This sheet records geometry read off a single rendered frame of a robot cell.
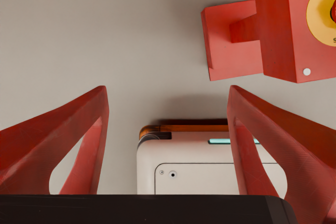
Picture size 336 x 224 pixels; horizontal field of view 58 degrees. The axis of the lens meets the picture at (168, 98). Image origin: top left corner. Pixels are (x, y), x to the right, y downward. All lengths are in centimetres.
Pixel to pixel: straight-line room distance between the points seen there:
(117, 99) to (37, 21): 40
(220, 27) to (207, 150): 39
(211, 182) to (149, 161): 19
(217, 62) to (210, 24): 12
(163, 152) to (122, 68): 39
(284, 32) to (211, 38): 64
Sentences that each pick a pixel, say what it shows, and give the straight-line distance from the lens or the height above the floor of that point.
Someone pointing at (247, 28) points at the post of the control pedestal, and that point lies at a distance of 80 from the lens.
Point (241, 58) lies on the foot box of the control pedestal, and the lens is 103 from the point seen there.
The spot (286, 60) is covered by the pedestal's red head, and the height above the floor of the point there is 76.
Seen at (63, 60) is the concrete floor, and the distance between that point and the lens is 118.
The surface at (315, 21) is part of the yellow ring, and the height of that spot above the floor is 78.
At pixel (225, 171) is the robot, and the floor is 28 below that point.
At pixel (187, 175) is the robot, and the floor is 28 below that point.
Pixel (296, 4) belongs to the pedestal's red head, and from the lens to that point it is 37.
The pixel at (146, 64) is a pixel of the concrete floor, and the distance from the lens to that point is 112.
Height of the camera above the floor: 112
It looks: 81 degrees down
